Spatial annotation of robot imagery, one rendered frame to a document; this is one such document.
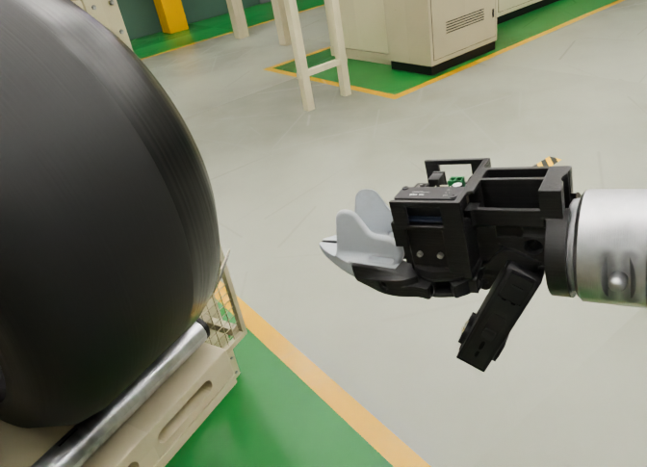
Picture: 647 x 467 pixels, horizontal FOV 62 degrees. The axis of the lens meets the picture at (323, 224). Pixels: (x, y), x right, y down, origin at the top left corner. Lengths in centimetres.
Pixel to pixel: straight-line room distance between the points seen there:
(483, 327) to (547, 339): 172
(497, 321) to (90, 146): 41
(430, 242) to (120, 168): 34
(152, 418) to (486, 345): 57
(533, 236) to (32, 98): 46
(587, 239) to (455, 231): 8
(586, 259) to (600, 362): 174
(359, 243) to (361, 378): 159
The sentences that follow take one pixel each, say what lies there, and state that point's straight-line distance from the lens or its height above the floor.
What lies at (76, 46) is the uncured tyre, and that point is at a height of 138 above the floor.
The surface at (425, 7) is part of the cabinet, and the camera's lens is 496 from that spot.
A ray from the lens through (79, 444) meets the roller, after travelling 83.
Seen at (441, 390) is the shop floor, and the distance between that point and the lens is 196.
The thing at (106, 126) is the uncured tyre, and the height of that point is 131.
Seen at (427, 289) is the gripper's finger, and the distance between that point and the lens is 41.
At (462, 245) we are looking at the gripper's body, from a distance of 38.
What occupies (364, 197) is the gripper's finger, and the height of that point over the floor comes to 125.
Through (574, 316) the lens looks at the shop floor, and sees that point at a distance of 226.
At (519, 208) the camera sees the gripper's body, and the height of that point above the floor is 127.
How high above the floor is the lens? 147
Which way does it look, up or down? 30 degrees down
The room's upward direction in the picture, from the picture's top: 11 degrees counter-clockwise
